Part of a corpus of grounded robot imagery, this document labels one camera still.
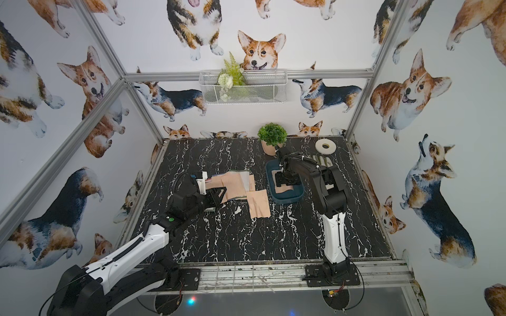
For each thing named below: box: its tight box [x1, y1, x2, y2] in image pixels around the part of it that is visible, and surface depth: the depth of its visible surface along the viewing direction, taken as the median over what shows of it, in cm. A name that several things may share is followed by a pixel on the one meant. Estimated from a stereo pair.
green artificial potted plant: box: [257, 122, 288, 147], surface depth 103 cm
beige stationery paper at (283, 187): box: [274, 183, 294, 194], surface depth 99 cm
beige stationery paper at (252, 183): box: [249, 173, 256, 192], surface depth 103 cm
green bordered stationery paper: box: [222, 169, 252, 178], surface depth 108 cm
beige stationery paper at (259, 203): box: [246, 188, 271, 219], surface depth 95 cm
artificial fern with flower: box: [217, 51, 247, 103], surface depth 84 cm
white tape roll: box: [314, 138, 337, 155], surface depth 120 cm
